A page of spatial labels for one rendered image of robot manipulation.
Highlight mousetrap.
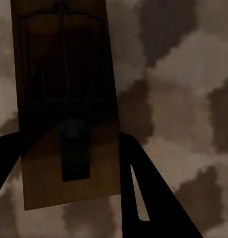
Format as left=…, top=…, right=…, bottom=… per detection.
left=10, top=0, right=121, bottom=211

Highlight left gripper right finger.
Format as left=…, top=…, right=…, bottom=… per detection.
left=119, top=132, right=203, bottom=238

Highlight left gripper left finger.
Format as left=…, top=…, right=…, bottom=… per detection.
left=0, top=132, right=21, bottom=189

